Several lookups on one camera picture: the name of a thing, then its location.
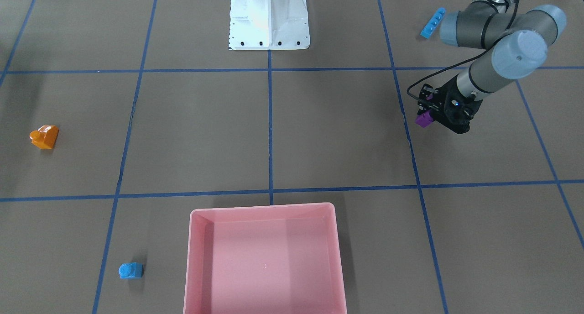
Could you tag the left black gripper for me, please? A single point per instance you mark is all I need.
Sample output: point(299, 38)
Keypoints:
point(441, 102)

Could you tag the purple block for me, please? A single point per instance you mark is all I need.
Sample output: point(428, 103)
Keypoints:
point(424, 119)

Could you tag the orange block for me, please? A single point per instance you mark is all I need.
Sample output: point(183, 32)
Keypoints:
point(45, 137)

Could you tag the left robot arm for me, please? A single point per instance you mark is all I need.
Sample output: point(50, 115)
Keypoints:
point(513, 46)

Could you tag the pink plastic box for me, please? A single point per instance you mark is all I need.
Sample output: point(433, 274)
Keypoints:
point(270, 259)

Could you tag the long blue studded block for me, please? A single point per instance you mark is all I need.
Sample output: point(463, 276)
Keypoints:
point(433, 23)

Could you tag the small blue block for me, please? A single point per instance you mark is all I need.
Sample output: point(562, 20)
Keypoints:
point(131, 270)

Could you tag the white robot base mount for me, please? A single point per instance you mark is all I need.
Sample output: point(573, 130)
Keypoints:
point(261, 25)

